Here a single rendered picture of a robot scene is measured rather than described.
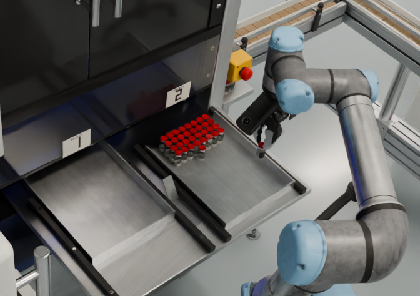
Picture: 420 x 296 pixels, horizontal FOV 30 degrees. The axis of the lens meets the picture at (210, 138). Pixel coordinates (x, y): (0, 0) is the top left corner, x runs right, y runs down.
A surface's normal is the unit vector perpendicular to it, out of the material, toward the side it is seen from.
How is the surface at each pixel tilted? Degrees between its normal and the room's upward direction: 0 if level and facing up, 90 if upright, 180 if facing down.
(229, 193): 0
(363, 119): 11
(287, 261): 83
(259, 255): 0
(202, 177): 0
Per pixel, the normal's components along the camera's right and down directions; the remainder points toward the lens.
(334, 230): 0.11, -0.77
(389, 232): 0.30, -0.61
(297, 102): 0.11, 0.76
